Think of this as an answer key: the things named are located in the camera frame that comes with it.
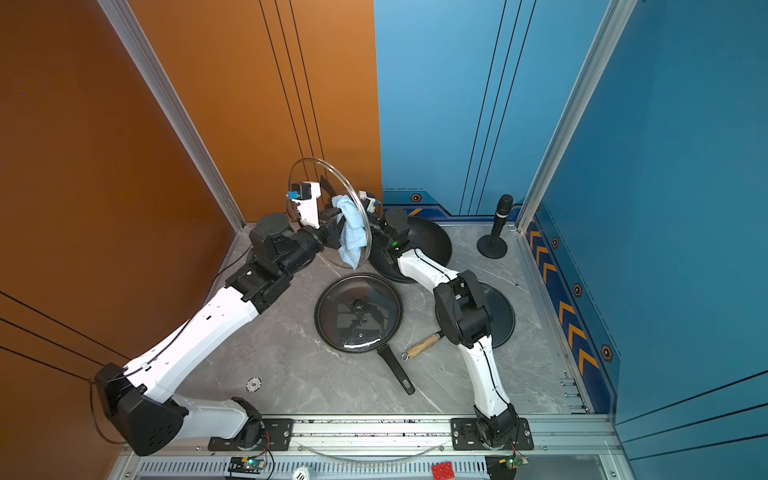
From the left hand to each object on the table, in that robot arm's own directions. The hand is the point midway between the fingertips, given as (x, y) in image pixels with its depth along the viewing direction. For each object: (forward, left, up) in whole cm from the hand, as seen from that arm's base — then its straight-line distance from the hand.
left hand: (348, 205), depth 67 cm
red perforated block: (-46, -22, -40) cm, 65 cm away
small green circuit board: (-45, +23, -42) cm, 66 cm away
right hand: (+7, +6, -6) cm, 11 cm away
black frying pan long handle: (-20, -9, -37) cm, 43 cm away
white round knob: (-47, +9, -35) cm, 59 cm away
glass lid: (-7, 0, -37) cm, 38 cm away
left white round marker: (-27, +28, -42) cm, 57 cm away
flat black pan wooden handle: (-13, -24, -40) cm, 48 cm away
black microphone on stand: (+20, -45, -37) cm, 62 cm away
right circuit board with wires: (-44, -39, -41) cm, 71 cm away
